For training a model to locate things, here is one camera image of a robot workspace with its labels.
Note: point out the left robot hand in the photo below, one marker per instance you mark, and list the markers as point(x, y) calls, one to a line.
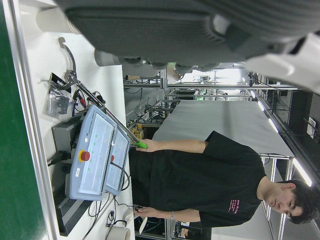
point(162, 30)

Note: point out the grey metal box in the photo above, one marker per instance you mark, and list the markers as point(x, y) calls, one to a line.
point(63, 135)

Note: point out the black finned box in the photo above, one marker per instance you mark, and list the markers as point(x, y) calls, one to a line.
point(72, 212)

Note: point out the short cream cardboard tube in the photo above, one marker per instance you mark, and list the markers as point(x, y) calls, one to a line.
point(106, 58)

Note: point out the grey backdrop sheet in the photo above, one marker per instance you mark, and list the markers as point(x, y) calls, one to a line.
point(225, 120)

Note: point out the clear bag of black parts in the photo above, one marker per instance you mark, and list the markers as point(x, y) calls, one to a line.
point(58, 100)

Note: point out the small blue-grey teach pendant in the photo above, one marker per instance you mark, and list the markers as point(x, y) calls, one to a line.
point(120, 155)

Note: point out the large blue-grey teach pendant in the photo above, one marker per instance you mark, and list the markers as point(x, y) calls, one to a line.
point(92, 155)

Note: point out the person in black t-shirt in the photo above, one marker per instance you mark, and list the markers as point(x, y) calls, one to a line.
point(200, 180)

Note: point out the black plug connector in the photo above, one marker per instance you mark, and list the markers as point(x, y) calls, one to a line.
point(58, 157)

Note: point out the small black handheld device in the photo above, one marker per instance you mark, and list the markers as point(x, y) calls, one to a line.
point(138, 209)

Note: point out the green conveyor belt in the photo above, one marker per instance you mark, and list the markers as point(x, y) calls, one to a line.
point(15, 150)

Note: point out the white tape roll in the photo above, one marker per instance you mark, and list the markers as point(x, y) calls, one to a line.
point(118, 233)

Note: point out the aluminium conveyor side rail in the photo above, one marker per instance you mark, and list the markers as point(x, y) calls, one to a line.
point(32, 125)

